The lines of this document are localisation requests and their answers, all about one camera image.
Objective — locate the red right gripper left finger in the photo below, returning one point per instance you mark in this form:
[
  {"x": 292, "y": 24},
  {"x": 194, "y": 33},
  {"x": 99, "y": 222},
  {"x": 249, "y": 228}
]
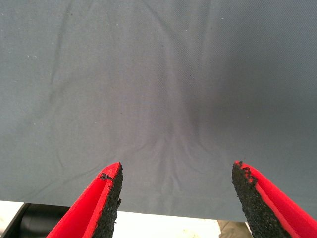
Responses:
[{"x": 91, "y": 208}]

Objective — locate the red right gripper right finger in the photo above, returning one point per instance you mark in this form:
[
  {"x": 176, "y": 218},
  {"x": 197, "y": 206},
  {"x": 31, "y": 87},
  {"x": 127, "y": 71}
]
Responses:
[{"x": 267, "y": 205}]

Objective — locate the black robot base housing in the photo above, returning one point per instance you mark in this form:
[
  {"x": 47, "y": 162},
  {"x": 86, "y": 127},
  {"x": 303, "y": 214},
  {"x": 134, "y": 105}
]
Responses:
[{"x": 37, "y": 220}]

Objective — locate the dark grey table cloth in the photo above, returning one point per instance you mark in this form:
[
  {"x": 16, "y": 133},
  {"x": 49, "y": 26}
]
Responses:
[{"x": 148, "y": 74}]

